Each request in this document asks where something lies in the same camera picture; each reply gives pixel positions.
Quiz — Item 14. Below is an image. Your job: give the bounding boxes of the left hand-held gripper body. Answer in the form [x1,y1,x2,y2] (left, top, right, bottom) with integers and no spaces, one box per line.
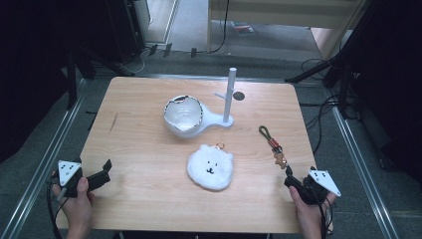
[57,159,91,199]

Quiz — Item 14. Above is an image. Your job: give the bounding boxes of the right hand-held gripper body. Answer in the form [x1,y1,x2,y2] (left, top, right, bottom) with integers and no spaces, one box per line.
[298,165,342,206]

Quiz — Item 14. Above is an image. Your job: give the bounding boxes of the green cord keychain with charms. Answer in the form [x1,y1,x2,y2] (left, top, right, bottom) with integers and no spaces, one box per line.
[258,124,289,170]

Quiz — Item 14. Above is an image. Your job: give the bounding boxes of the person's right hand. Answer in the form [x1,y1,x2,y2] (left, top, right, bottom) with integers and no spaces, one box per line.
[288,184,338,232]

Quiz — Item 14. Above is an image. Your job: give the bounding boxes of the person's left hand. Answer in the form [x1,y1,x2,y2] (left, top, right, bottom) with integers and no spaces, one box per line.
[52,170,97,231]

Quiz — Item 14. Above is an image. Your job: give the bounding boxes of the white plush bear pouch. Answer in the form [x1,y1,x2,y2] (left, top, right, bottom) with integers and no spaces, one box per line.
[186,141,235,192]

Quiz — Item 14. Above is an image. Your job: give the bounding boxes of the black metal stand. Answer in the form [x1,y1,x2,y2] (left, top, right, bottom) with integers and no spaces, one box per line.
[64,46,135,112]

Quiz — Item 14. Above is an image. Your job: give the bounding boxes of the white stand with bowl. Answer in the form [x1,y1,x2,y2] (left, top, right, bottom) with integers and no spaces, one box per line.
[162,67,239,139]

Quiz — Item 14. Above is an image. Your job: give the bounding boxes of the black tripod stand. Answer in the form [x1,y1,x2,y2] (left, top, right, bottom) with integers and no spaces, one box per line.
[284,0,376,120]

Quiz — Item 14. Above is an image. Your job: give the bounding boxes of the dark curtain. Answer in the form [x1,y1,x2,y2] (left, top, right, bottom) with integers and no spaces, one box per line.
[0,0,110,163]
[344,0,422,183]

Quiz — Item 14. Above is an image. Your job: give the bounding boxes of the black equipment case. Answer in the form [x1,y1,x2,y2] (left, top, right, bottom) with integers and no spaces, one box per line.
[99,0,147,66]

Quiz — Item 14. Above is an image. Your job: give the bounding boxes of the magazine with red cover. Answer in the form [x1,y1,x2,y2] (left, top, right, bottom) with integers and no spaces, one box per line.
[232,21,256,37]

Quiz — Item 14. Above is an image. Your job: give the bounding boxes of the metal floor rail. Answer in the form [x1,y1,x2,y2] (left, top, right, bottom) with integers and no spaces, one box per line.
[331,106,401,239]
[0,79,89,239]

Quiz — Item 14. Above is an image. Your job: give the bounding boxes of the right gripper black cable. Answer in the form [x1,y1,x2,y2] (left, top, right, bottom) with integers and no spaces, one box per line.
[307,185,334,239]

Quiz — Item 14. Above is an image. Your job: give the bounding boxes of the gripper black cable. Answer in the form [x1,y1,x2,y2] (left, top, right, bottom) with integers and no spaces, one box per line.
[307,185,334,239]
[45,177,69,239]

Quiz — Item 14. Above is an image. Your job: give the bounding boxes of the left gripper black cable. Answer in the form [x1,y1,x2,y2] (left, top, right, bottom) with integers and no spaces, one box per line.
[45,177,69,239]

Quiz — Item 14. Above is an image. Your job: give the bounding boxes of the black floor cables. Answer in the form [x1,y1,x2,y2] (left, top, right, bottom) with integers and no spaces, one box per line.
[298,58,361,157]

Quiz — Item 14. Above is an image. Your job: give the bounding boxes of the white floor cable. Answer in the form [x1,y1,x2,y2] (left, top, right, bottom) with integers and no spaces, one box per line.
[118,46,152,76]

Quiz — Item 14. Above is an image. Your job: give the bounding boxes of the light wooden furniture frame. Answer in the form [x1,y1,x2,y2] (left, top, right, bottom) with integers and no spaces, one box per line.
[206,0,369,62]

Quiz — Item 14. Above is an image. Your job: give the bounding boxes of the black hanging cable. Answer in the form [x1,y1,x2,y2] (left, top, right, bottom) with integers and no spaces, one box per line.
[207,0,231,55]

